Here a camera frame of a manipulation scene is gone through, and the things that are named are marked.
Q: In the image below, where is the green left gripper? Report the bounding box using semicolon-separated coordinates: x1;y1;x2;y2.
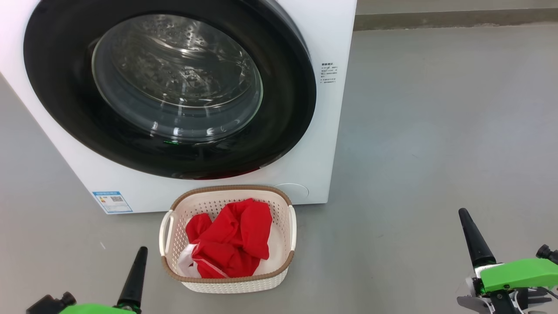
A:
59;246;148;314

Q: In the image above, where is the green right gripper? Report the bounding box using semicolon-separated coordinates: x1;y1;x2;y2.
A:
457;208;558;314

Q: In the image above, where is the red cloth garment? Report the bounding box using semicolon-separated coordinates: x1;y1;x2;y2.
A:
177;198;273;280

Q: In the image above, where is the round black glass washer door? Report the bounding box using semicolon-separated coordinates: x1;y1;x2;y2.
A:
23;0;317;180

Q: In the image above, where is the cream perforated laundry basket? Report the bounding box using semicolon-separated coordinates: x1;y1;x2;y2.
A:
159;185;297;294

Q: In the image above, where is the white front-load washing machine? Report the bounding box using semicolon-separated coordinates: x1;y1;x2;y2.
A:
0;0;358;215

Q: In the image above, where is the blue energy label sticker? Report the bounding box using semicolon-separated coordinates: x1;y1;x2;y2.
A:
92;191;133;214

